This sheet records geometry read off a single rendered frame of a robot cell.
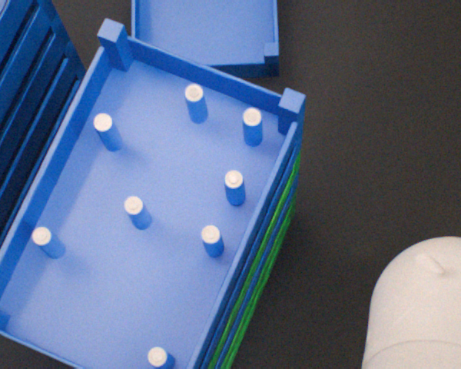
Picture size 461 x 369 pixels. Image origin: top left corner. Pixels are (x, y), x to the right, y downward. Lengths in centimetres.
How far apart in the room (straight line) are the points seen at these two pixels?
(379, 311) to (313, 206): 71
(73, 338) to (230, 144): 24
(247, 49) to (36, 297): 60
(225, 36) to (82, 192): 53
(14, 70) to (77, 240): 28
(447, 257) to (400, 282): 3
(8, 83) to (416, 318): 66
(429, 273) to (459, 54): 82
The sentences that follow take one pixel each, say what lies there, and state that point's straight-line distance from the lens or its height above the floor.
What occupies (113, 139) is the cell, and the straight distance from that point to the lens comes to 94.
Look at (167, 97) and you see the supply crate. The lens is 98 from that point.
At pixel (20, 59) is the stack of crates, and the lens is 117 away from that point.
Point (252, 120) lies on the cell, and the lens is 90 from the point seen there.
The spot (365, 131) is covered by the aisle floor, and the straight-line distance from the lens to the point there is 140.
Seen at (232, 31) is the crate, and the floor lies 0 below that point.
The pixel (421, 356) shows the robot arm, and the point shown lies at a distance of 61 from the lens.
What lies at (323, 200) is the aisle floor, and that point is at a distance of 136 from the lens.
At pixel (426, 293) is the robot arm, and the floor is 69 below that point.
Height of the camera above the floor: 132
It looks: 75 degrees down
